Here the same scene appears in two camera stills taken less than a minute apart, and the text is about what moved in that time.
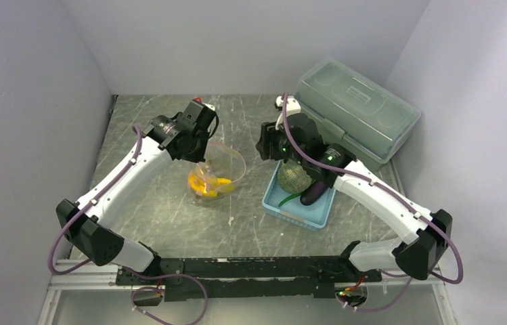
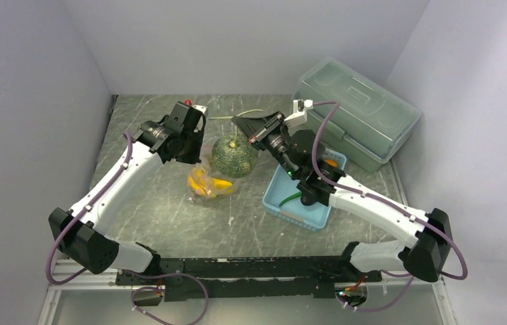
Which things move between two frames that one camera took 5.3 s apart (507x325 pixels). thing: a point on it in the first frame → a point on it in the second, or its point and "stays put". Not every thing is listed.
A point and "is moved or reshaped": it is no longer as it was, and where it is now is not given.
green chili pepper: (289, 198) stays put
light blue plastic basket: (316, 215) stays put
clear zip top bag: (213, 179) stays put
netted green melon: (293, 177) is moved or reshaped
